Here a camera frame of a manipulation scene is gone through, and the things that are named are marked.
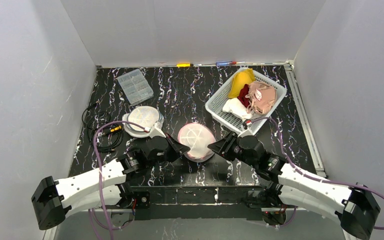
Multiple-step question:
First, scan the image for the red bra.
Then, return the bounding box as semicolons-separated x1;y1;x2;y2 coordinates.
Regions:
237;84;250;108

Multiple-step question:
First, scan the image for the yellow handled screwdriver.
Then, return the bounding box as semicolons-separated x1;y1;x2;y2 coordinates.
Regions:
176;63;194;68

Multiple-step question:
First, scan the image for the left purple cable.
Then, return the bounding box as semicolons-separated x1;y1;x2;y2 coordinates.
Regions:
88;120;151;240

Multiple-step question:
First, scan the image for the black coiled cable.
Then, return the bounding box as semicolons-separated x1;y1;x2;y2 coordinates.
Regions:
80;103;125;154

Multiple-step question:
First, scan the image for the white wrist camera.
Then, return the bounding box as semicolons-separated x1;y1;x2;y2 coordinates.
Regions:
238;119;254;138
148;121;166;138

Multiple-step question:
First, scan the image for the aluminium side rail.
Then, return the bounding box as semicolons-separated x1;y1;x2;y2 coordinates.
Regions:
283;59;327;177

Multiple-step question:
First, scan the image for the white mesh bag pink zipper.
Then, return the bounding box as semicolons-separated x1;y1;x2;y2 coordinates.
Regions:
177;123;216;163

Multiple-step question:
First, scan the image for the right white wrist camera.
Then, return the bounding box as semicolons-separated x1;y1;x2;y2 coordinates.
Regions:
238;119;254;138

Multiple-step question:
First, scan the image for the white bra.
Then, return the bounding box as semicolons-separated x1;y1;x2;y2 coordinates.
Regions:
222;98;260;121

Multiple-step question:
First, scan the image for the yellow bra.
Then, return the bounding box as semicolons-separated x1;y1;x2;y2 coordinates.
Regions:
227;68;256;99

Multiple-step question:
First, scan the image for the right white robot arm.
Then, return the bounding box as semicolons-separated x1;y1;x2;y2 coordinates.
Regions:
208;132;381;240

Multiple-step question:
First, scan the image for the black base frame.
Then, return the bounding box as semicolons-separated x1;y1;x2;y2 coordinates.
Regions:
108;186;288;225

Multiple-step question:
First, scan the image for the white mesh bag blue zipper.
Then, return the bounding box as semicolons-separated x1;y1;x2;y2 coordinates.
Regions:
122;106;164;138

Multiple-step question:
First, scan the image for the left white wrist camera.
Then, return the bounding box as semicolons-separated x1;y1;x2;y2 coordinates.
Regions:
148;121;166;138

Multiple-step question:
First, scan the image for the blue red handled screwdriver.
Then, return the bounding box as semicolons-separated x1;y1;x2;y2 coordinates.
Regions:
215;61;237;66

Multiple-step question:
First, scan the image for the clear plastic organizer box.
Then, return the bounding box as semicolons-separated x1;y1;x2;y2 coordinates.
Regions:
116;69;154;106

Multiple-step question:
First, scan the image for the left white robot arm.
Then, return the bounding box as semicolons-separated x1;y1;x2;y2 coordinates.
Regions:
31;134;190;230

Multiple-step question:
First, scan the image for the white plastic basket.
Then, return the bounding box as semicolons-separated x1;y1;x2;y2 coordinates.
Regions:
205;67;287;135

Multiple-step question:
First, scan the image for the beige pink bra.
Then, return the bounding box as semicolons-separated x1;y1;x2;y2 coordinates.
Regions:
245;81;277;115

